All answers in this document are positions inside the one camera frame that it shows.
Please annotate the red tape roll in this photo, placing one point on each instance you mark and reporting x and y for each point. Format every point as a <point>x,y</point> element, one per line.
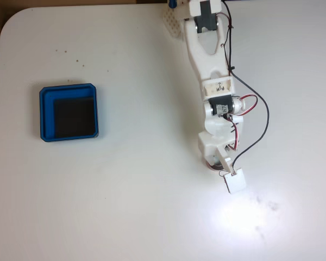
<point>213,167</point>

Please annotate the blue square box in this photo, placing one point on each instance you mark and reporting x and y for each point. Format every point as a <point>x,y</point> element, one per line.
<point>47,114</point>

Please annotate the white perforated plate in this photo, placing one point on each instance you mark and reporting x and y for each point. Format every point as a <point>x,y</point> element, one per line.
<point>172,21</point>

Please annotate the blue clip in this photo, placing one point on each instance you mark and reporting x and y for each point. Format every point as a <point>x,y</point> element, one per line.
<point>172,3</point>

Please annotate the white square camera board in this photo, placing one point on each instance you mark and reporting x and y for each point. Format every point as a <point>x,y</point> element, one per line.
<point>235,182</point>

